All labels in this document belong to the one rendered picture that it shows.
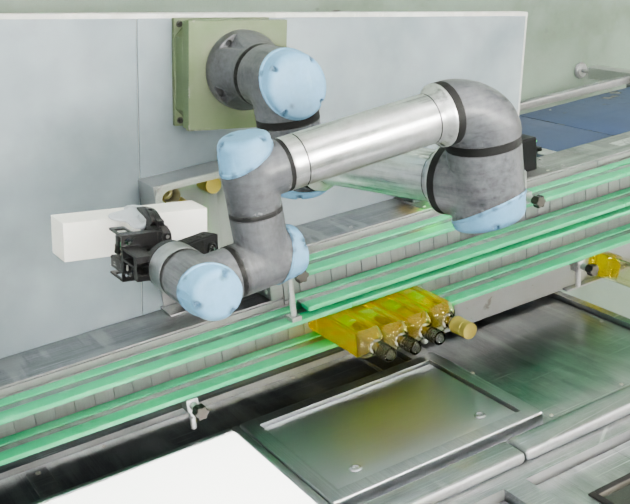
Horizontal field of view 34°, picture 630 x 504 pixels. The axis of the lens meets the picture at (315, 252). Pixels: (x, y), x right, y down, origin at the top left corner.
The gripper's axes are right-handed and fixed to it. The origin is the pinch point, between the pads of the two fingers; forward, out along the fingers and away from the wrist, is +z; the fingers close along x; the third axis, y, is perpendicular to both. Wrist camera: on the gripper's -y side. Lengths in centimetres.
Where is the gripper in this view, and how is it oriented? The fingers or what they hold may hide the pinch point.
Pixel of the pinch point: (133, 231)
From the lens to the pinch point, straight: 166.0
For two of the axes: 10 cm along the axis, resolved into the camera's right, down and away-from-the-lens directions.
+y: -8.5, 1.2, -5.0
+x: -0.3, 9.6, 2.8
